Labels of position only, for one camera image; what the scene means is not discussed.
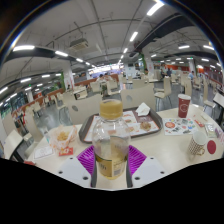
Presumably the dark brown food tray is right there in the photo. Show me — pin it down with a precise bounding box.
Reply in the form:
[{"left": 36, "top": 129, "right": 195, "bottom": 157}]
[{"left": 78, "top": 106, "right": 164, "bottom": 144}]

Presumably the colourful sticker sheet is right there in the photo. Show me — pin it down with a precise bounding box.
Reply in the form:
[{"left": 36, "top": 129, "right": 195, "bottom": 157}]
[{"left": 162, "top": 117, "right": 199, "bottom": 136}]

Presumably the white paper receipt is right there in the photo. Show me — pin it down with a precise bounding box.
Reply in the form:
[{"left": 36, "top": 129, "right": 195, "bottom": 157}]
[{"left": 33, "top": 145, "right": 54, "bottom": 160}]

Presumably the flat round red coaster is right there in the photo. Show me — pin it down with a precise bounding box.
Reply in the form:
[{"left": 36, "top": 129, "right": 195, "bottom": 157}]
[{"left": 206, "top": 139, "right": 218, "bottom": 155}]

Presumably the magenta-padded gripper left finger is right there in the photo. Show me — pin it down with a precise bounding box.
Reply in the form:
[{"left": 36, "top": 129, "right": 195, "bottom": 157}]
[{"left": 56, "top": 144, "right": 98, "bottom": 190}]

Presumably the small red snack packet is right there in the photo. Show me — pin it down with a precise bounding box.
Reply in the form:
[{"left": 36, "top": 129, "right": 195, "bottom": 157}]
[{"left": 58, "top": 146, "right": 74, "bottom": 157}]

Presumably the beige wooden chair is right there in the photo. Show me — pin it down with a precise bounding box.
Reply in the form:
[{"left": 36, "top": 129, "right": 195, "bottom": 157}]
[
  {"left": 153, "top": 76, "right": 173, "bottom": 111},
  {"left": 120, "top": 85, "right": 157, "bottom": 111},
  {"left": 66, "top": 94, "right": 104, "bottom": 126}
]

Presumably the white paper napkin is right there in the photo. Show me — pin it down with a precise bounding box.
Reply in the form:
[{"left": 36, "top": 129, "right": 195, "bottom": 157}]
[{"left": 134, "top": 102, "right": 152, "bottom": 118}]

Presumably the group of beige chairs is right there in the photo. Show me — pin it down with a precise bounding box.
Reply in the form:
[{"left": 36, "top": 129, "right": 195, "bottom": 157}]
[{"left": 19, "top": 71, "right": 224, "bottom": 116}]

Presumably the beige side table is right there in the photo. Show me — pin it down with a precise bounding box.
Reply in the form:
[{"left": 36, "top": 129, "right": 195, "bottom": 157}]
[
  {"left": 213, "top": 92, "right": 224, "bottom": 109},
  {"left": 3, "top": 129, "right": 24, "bottom": 160}
]

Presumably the clear bottle with yellow cap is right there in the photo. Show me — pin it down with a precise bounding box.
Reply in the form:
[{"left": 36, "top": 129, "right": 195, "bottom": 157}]
[{"left": 91, "top": 98, "right": 132, "bottom": 181}]

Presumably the ceiling air conditioner unit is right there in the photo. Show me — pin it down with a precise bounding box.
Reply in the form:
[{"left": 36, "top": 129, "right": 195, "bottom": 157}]
[{"left": 69, "top": 38, "right": 90, "bottom": 51}]

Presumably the white patterned mug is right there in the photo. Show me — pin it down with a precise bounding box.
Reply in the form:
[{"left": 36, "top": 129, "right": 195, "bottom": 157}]
[{"left": 187, "top": 130, "right": 208, "bottom": 157}]

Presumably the red paper cup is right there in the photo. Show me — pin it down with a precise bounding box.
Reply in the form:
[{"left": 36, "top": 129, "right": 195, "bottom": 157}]
[{"left": 177, "top": 93, "right": 192, "bottom": 119}]

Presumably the group of ceiling lights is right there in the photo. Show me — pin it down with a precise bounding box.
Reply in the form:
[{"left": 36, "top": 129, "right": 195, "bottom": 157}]
[{"left": 0, "top": 1, "right": 224, "bottom": 101}]

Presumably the red sauce packet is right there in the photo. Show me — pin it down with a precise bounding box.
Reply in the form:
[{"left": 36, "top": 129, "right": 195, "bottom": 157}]
[{"left": 194, "top": 118, "right": 206, "bottom": 128}]

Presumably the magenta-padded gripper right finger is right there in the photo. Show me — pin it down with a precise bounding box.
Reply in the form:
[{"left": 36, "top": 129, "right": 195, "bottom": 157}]
[{"left": 125, "top": 144, "right": 167, "bottom": 190}]

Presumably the round fried food piece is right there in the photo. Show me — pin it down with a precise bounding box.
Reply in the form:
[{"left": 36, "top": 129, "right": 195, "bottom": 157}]
[{"left": 139, "top": 121, "right": 153, "bottom": 132}]

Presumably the printed paper tray liner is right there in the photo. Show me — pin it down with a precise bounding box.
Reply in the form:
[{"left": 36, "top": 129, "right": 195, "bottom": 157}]
[{"left": 83, "top": 110, "right": 160, "bottom": 143}]

